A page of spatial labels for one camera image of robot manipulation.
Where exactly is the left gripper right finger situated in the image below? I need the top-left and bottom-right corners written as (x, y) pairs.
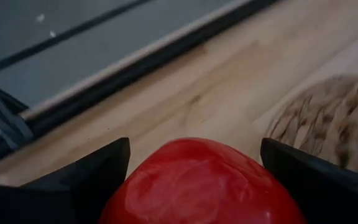
top-left (260, 138), bottom-right (358, 224)

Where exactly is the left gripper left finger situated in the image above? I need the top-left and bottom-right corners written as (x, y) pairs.
top-left (0, 138), bottom-right (131, 224)

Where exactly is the glossy red tomato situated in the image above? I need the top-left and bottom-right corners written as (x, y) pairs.
top-left (99, 138), bottom-right (307, 224)

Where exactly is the woven straw basket with handles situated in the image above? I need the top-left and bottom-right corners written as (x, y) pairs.
top-left (264, 70), bottom-right (358, 180)

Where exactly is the black metal table frame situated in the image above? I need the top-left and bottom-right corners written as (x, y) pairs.
top-left (0, 0), bottom-right (281, 170)

